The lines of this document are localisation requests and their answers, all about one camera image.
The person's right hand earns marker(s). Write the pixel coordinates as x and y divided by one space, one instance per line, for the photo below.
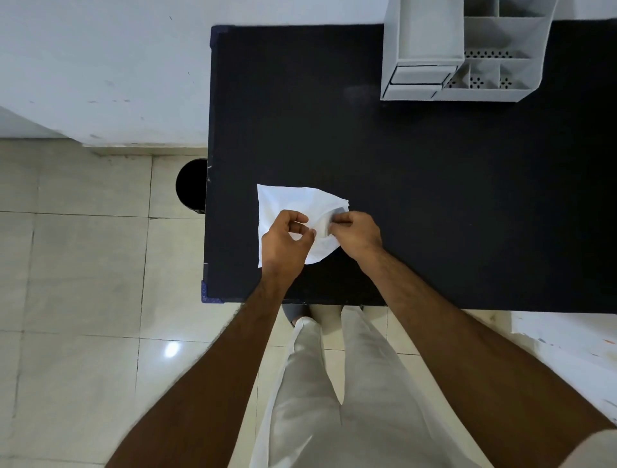
361 238

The person's left hand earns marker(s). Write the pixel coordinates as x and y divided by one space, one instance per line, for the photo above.
282 243

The person's right thumb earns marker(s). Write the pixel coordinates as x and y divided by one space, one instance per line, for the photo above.
335 230

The person's left thumb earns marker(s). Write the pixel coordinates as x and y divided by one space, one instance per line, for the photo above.
304 235

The white cloth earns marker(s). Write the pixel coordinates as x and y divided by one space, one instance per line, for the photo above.
284 200

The person's right forearm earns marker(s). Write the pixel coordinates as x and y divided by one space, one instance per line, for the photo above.
477 366

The person's left forearm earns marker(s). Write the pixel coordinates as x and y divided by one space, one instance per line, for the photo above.
217 376

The grey shoe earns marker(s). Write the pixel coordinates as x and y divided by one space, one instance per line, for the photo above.
292 314

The blue table corner guard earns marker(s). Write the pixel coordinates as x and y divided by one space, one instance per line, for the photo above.
219 33
209 289

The black round bin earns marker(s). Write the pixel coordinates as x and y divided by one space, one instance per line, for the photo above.
191 185

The white organizer drawer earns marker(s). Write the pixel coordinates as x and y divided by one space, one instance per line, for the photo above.
414 91
422 75

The white trousers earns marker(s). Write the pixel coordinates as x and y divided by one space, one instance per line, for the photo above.
366 400

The white desk organizer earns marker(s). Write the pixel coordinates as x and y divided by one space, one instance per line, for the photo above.
511 48

